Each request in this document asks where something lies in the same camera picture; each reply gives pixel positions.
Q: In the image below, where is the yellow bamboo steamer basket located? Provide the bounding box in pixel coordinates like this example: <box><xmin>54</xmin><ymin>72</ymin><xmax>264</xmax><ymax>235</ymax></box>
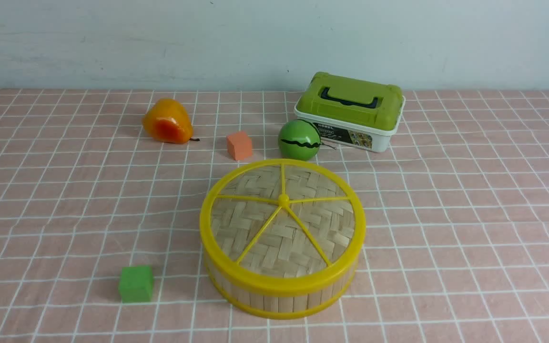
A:
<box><xmin>204</xmin><ymin>256</ymin><xmax>357</xmax><ymax>321</ymax></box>

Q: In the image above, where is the green toy watermelon ball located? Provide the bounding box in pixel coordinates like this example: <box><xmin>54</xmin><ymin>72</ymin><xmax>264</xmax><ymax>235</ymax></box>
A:
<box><xmin>277</xmin><ymin>119</ymin><xmax>336</xmax><ymax>161</ymax></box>

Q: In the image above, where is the yellow woven bamboo steamer lid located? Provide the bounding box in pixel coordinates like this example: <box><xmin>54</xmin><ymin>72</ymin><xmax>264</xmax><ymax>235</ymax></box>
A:
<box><xmin>200</xmin><ymin>159</ymin><xmax>366</xmax><ymax>297</ymax></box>

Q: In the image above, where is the green lidded white storage box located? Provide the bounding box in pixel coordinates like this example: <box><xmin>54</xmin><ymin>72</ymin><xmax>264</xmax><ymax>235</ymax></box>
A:
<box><xmin>294</xmin><ymin>72</ymin><xmax>406</xmax><ymax>153</ymax></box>

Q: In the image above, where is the green foam cube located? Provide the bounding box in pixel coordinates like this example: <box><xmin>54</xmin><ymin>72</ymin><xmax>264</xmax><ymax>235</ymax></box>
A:
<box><xmin>118</xmin><ymin>265</ymin><xmax>154</xmax><ymax>303</ymax></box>

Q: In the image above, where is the orange foam cube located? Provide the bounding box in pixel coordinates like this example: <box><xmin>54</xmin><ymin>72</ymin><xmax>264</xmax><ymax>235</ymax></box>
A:
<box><xmin>226</xmin><ymin>131</ymin><xmax>253</xmax><ymax>161</ymax></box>

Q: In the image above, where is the orange yellow toy pear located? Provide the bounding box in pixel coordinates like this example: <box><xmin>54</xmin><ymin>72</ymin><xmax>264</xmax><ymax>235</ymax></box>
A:
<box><xmin>142</xmin><ymin>98</ymin><xmax>200</xmax><ymax>145</ymax></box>

